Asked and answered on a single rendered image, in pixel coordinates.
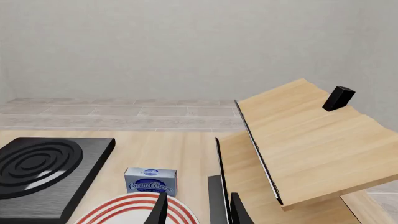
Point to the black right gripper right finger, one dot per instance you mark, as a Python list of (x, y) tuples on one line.
[(238, 212)]

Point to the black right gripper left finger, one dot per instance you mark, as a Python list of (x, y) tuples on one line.
[(160, 212)]

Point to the pale wooden cabinet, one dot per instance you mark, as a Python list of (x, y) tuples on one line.
[(311, 149)]

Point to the blue cream cheese box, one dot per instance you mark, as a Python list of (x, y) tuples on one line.
[(150, 183)]

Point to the white plate with red rings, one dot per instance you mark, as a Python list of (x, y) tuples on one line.
[(124, 210)]

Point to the black stove plate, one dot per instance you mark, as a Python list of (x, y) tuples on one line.
[(46, 168)]

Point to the small black block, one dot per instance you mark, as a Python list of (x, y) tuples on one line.
[(338, 99)]

